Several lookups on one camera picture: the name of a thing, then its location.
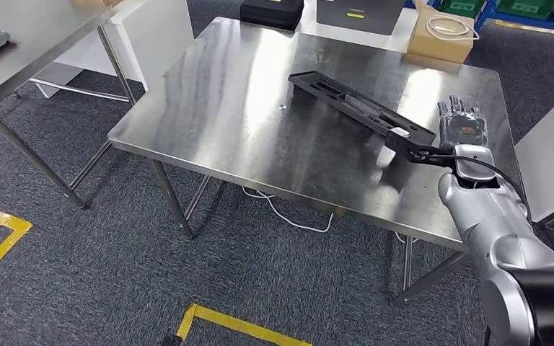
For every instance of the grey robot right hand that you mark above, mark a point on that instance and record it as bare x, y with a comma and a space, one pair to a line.
463, 126

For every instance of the black plastic plate bracket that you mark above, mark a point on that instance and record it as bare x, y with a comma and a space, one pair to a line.
325, 90

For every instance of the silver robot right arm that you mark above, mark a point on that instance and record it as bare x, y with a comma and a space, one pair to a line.
487, 215

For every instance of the green plastic crate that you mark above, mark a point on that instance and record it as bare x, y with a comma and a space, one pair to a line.
528, 8
461, 7

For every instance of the dark grey laptop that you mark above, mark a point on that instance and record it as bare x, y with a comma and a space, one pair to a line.
360, 16

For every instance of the black case with yellow label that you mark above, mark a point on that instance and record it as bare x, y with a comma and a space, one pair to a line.
272, 14

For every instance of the yellow floor tape square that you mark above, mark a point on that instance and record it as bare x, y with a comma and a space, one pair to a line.
238, 324
0, 218

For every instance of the blue rack frame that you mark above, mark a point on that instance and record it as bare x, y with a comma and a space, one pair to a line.
485, 21

